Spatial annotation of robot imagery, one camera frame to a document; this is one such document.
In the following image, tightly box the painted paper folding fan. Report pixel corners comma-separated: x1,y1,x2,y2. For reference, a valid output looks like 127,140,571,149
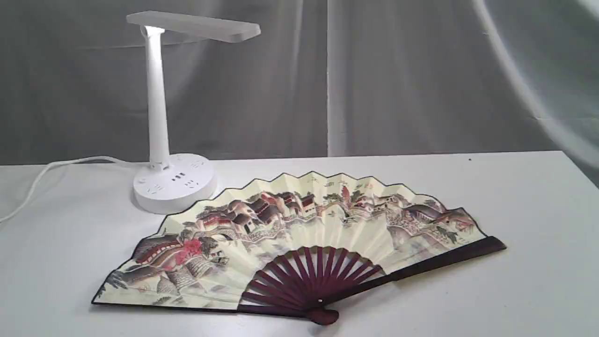
91,171,506,325

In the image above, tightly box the white desk lamp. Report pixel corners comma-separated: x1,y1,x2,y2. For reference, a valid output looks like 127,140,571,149
126,11,261,215

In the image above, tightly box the grey backdrop curtain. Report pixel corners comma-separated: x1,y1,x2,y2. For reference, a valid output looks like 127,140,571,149
1,0,598,183

